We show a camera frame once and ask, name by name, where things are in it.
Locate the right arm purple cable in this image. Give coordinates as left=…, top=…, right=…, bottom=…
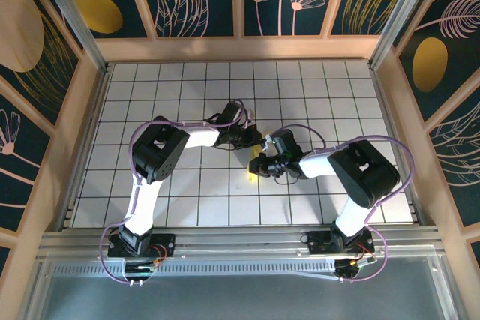
left=269, top=124, right=416, bottom=283

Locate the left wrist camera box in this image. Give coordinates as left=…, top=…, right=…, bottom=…
left=219, top=100, right=247, bottom=128

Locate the aluminium mounting beam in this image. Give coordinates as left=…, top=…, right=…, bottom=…
left=37, top=225, right=446, bottom=261

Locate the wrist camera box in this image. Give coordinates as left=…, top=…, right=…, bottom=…
left=219, top=100, right=247, bottom=128
left=271, top=129, right=301, bottom=158

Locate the aluminium table side rail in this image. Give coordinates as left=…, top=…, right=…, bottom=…
left=369, top=64, right=427, bottom=226
left=55, top=64, right=113, bottom=232

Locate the yellow oval fern wall panel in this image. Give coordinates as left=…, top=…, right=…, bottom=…
left=397, top=0, right=480, bottom=122

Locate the wooden enclosure frame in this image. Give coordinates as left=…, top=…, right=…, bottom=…
left=0, top=0, right=480, bottom=320

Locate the aluminium corner post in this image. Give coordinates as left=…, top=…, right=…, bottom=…
left=368, top=0, right=431, bottom=70
left=29, top=0, right=110, bottom=76

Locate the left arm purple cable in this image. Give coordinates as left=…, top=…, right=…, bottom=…
left=97, top=99, right=248, bottom=286

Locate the single flower wall panel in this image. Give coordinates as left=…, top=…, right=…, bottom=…
left=0, top=93, right=53, bottom=233

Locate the yellow paper sheet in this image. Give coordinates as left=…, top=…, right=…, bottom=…
left=245, top=134, right=275, bottom=183

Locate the slotted cable duct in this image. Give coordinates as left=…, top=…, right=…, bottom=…
left=51, top=261, right=341, bottom=277

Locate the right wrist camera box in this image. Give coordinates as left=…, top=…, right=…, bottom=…
left=271, top=129, right=301, bottom=158

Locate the yellow oval feather wall panel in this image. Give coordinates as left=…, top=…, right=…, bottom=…
left=44, top=0, right=148, bottom=40

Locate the leaf outline wall panel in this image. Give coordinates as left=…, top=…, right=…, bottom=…
left=429, top=102, right=480, bottom=227

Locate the peach disc wall panel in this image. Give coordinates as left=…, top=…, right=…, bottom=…
left=0, top=0, right=82, bottom=126

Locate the small wiring board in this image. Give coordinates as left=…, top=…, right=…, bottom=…
left=332, top=256, right=378, bottom=283
left=122, top=257, right=163, bottom=286

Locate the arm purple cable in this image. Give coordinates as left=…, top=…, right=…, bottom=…
left=97, top=99, right=248, bottom=286
left=269, top=124, right=416, bottom=283

